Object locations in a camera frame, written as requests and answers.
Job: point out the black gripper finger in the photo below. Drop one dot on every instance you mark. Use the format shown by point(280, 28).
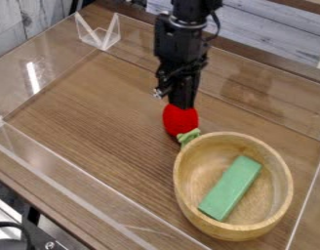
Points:
point(195, 81)
point(180, 92)

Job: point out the green rectangular block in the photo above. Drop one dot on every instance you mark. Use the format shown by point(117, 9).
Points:
point(226, 194)

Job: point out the clear acrylic corner bracket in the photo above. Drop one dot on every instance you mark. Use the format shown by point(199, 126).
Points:
point(99, 37)

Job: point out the wooden oval bowl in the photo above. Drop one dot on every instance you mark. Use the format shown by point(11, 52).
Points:
point(200, 165)

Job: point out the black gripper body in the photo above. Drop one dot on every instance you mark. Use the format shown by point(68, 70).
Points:
point(171, 69)

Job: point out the red plush strawberry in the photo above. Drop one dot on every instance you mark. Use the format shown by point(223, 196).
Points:
point(180, 123)

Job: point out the black metal table mount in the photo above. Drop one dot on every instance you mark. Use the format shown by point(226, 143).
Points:
point(41, 240)

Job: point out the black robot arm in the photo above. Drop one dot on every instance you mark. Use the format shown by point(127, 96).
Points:
point(183, 34)

